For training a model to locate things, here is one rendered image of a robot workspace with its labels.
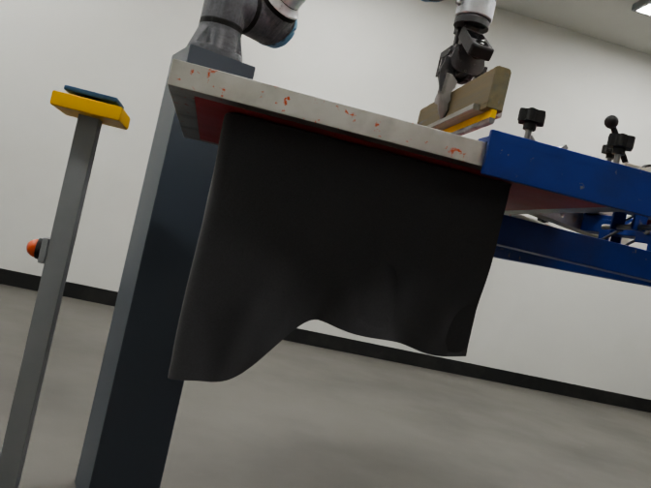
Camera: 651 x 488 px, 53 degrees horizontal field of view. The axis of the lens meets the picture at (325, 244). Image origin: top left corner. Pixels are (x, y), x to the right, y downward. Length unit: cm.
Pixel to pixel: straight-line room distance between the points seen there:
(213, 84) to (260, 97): 7
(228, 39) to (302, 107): 84
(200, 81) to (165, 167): 74
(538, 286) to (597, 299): 56
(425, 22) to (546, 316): 262
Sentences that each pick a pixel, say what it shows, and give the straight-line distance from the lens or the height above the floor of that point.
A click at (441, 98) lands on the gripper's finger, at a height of 112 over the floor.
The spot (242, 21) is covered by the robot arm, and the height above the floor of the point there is 132.
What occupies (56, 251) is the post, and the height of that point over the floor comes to 65.
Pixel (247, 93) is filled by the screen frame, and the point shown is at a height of 97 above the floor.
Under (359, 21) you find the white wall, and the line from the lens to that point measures 541.
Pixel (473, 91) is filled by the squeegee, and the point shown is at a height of 111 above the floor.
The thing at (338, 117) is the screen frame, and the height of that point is 97.
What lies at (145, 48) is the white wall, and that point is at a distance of 522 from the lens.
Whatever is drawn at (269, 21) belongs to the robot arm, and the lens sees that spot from 189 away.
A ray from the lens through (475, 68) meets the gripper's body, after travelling 137.
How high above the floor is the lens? 78
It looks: level
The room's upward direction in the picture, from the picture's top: 13 degrees clockwise
